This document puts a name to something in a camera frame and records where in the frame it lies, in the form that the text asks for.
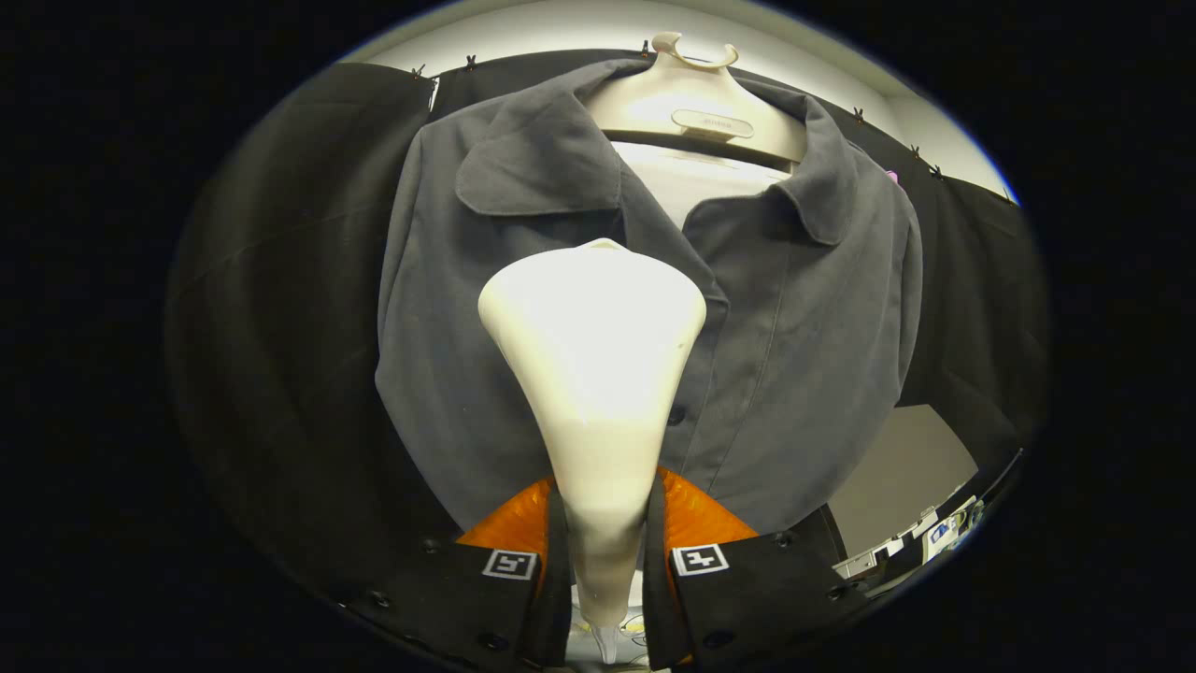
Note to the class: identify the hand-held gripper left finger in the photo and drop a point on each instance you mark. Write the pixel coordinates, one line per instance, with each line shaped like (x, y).
(448, 598)

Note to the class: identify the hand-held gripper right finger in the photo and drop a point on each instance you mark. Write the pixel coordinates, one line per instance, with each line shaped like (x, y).
(747, 598)

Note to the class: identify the grey button-up shirt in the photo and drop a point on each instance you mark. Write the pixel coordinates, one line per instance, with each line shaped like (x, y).
(794, 327)

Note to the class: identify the white garment steamer head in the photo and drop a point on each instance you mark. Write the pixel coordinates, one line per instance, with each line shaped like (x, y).
(593, 346)

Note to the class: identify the cream garment hanger stand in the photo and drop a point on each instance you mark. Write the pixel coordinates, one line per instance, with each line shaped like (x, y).
(691, 103)

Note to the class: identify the grey cabinet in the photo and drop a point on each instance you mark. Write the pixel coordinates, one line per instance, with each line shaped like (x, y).
(897, 467)

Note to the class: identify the white desk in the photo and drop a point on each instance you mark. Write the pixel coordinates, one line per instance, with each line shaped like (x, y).
(948, 533)

